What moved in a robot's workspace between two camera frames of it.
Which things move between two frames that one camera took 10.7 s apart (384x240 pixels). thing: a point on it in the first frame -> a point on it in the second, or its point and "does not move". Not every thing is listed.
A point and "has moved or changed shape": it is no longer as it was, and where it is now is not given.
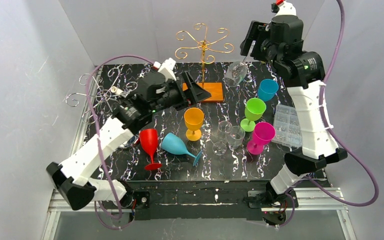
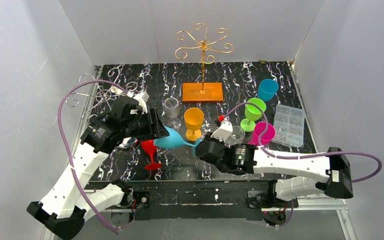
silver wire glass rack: x=104 y=98 does not move
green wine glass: x=255 y=108 does not move
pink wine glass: x=263 y=132 does not move
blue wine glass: x=267 y=89 does not move
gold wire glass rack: x=204 y=48 does not move
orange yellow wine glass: x=194 y=118 does not move
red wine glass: x=149 y=139 does not move
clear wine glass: x=236 y=72 -> x=172 y=109
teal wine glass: x=174 y=144 has moved or changed shape
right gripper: x=249 y=38 -> x=204 y=149
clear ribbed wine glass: x=235 y=135 does not move
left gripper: x=185 y=89 -> x=158 y=122
